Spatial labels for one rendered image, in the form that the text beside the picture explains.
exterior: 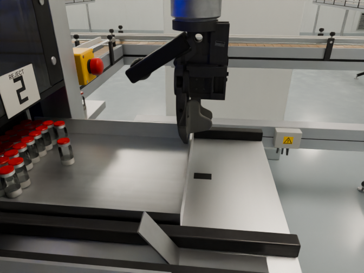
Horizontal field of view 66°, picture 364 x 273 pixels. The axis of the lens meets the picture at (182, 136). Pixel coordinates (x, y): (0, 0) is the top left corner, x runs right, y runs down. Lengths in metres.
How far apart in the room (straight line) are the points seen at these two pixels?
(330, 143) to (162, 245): 1.34
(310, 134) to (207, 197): 1.15
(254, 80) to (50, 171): 1.64
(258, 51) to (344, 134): 0.61
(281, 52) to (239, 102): 0.77
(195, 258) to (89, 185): 0.21
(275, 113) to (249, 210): 1.71
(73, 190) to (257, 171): 0.30
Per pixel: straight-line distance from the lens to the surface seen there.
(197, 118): 0.48
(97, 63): 0.69
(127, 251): 0.37
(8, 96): 0.48
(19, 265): 0.35
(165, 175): 0.47
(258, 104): 2.05
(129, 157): 0.53
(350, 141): 1.62
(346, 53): 1.42
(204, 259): 0.35
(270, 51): 1.33
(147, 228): 0.32
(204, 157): 0.53
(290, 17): 1.95
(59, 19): 0.62
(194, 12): 0.42
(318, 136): 1.56
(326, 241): 1.73
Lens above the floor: 1.16
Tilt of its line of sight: 28 degrees down
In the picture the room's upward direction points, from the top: straight up
